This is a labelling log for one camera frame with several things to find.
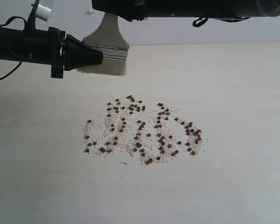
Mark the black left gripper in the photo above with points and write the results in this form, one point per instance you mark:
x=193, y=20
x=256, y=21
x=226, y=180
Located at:
x=77, y=54

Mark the white wall plug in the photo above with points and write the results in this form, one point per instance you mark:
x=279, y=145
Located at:
x=91, y=10

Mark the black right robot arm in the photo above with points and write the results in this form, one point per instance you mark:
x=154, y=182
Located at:
x=215, y=9

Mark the white paint brush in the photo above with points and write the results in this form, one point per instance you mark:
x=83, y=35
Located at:
x=108, y=39

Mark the pile of rice and pellets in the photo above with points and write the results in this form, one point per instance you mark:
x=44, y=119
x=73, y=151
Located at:
x=156, y=133

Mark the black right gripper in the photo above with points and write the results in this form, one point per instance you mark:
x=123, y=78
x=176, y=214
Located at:
x=130, y=10

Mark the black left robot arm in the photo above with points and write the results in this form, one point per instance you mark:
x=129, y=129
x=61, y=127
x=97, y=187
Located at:
x=16, y=46

